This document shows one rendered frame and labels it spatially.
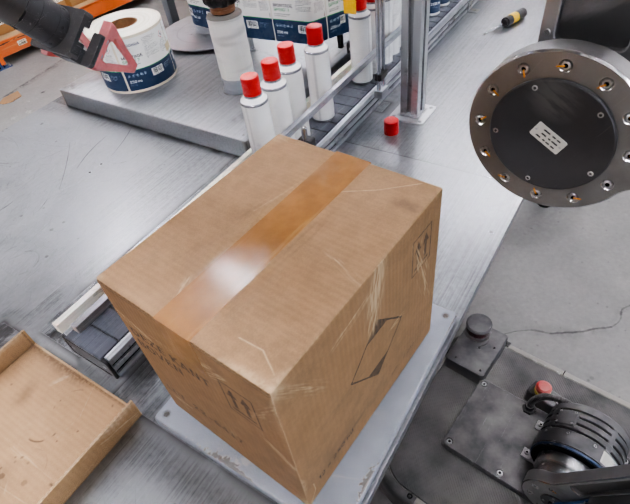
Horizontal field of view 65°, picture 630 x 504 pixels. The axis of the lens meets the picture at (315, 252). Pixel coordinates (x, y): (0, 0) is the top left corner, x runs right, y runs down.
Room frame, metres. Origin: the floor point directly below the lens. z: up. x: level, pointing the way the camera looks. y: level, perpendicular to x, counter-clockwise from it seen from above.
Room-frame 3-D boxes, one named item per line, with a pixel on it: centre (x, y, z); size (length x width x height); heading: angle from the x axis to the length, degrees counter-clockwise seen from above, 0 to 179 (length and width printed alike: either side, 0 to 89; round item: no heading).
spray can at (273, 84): (0.89, 0.03, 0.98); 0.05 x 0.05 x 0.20
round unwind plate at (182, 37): (1.62, 0.22, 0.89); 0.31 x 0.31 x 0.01
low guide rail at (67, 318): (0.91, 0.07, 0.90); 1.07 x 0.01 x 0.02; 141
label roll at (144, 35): (1.39, 0.40, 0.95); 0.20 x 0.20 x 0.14
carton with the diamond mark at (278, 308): (0.39, 0.04, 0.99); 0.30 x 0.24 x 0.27; 137
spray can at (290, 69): (0.95, -0.01, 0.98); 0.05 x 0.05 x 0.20
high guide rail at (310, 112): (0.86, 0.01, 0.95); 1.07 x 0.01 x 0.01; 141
